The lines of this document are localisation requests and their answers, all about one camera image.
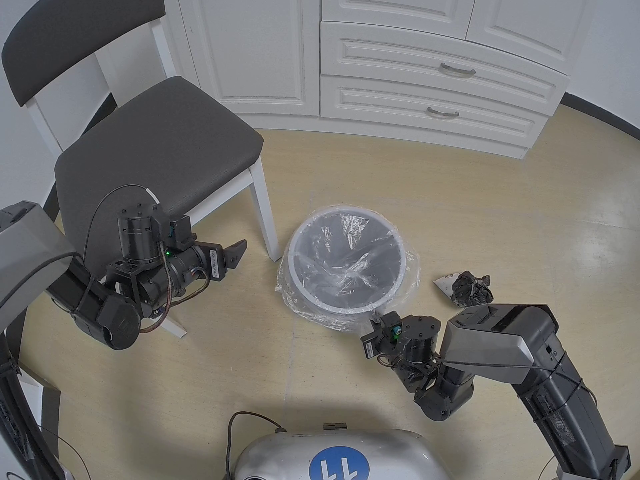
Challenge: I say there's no black cable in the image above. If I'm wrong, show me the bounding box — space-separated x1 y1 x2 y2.
81 183 161 269
226 410 287 480

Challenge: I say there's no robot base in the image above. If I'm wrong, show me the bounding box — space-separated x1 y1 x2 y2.
234 422 452 480

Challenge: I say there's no crumpled white paper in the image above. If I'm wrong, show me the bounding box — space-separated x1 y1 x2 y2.
433 272 464 295

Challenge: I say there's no white trash bin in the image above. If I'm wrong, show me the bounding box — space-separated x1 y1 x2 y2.
285 206 404 315

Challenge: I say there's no clear plastic bag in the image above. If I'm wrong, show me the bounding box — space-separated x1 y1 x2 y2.
275 205 421 337

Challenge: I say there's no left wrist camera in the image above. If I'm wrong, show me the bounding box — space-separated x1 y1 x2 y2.
166 215 197 250

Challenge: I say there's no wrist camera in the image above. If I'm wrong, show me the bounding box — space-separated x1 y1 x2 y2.
378 312 405 345
166 215 197 250

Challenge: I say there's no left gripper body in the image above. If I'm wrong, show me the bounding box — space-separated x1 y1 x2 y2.
161 244 225 296

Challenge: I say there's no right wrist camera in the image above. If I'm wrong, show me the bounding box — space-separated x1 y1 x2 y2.
378 312 405 345

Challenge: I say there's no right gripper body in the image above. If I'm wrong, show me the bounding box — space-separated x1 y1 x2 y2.
360 331 401 369

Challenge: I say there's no white wardrobe with drawers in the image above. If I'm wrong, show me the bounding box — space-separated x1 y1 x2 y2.
159 0 603 160

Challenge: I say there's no white chair dark grey seat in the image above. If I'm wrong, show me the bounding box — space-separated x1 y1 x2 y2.
1 0 279 340

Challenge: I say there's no crumpled black plastic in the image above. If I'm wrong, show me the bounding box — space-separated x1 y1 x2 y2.
448 269 495 309

